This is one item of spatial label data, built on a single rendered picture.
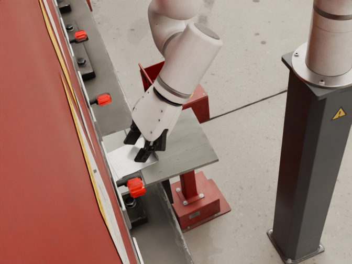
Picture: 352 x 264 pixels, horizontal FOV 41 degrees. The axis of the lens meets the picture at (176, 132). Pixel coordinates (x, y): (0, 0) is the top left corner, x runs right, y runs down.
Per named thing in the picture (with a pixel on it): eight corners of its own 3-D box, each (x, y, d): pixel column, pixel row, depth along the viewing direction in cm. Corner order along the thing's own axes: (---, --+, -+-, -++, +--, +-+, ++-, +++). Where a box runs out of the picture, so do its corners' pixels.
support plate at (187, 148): (219, 161, 109) (218, 158, 108) (110, 199, 105) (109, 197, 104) (191, 109, 120) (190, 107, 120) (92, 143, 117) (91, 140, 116)
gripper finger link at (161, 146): (160, 112, 103) (145, 124, 107) (169, 144, 100) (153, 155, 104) (164, 113, 104) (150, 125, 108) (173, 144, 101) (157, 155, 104)
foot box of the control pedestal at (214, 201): (232, 210, 213) (231, 196, 204) (182, 233, 208) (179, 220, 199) (211, 178, 226) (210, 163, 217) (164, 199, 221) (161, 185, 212)
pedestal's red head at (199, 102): (210, 119, 162) (207, 81, 148) (168, 137, 159) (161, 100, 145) (185, 84, 174) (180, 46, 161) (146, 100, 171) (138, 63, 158)
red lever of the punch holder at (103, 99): (111, 92, 80) (108, 91, 89) (88, 100, 79) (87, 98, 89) (114, 102, 80) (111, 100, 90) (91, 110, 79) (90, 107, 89)
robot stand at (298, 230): (301, 217, 208) (337, 34, 132) (325, 251, 196) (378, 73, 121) (265, 232, 204) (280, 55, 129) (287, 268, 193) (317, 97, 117)
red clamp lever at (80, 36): (86, 28, 92) (86, 32, 102) (66, 33, 92) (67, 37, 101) (89, 36, 93) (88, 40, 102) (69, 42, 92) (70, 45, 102)
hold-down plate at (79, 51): (96, 77, 150) (94, 70, 147) (79, 83, 149) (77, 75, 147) (77, 25, 169) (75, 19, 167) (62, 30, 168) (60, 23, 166)
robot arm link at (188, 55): (150, 66, 102) (169, 91, 96) (180, 13, 96) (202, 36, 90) (179, 73, 107) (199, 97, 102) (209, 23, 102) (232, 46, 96)
